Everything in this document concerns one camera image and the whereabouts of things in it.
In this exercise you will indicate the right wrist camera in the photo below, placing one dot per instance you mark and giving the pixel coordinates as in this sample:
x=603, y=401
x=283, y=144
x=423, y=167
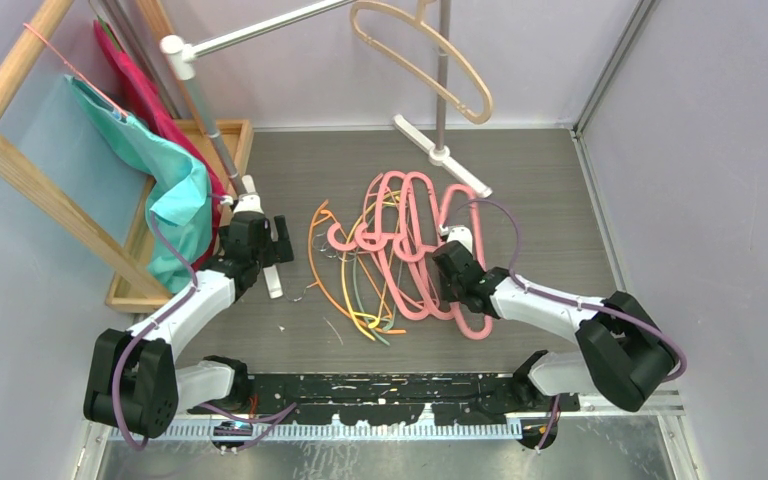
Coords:
x=457, y=233

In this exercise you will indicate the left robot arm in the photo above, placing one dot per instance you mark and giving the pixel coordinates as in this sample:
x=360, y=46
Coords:
x=134, y=383

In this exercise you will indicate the white garment rack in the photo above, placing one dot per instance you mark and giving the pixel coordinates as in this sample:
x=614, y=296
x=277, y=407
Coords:
x=182, y=55

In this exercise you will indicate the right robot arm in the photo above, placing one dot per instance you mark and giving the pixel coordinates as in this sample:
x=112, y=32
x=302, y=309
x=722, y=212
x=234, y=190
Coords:
x=621, y=353

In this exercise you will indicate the green plastic hanger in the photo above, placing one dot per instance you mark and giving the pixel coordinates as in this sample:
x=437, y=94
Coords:
x=379, y=325

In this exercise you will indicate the pink red cloth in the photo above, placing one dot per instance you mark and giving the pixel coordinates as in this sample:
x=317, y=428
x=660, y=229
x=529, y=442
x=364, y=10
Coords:
x=142, y=98

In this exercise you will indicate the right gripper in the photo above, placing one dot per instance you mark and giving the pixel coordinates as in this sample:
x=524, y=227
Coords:
x=448, y=293

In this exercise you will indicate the beige plastic hanger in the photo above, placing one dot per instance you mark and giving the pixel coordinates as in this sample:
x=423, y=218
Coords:
x=408, y=36

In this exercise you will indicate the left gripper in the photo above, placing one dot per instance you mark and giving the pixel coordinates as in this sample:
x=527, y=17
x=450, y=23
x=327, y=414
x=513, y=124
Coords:
x=277, y=251

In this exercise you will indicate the wooden drying rack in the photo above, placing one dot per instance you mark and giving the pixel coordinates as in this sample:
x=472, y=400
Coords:
x=133, y=289

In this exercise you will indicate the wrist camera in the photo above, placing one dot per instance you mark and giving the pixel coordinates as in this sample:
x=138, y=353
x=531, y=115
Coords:
x=249, y=200
x=457, y=233

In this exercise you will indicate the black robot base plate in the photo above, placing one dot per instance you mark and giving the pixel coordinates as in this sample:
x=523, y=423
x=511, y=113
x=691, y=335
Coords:
x=384, y=407

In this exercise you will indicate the teal cloth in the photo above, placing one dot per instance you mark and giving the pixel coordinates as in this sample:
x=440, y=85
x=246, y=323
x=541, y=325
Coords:
x=179, y=201

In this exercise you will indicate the pink plastic hanger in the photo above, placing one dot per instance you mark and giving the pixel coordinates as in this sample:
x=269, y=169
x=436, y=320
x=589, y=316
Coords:
x=411, y=249
x=447, y=214
x=385, y=230

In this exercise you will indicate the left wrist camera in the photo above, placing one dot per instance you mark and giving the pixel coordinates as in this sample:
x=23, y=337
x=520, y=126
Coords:
x=249, y=200

